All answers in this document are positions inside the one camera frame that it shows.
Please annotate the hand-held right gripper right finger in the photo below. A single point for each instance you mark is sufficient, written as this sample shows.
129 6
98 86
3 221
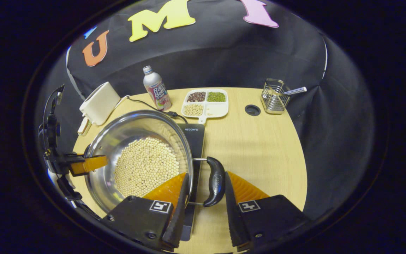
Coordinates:
232 215

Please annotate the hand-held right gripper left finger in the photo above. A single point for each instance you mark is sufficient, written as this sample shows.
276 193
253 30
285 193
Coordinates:
180 215

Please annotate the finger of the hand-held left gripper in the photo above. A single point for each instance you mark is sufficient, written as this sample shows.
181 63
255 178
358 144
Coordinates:
90 164

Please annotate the steel pot with beans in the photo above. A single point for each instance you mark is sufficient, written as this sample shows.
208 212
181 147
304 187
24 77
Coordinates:
143 165

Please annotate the black induction cooktop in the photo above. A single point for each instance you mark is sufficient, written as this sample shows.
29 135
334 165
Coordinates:
196 141

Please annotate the white toaster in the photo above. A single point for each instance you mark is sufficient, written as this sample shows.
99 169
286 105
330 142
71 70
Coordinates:
99 104

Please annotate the silver drink bottle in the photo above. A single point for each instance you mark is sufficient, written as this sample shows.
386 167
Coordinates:
157 91

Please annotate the white divided plate with beans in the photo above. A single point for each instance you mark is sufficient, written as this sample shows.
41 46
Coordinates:
217 110

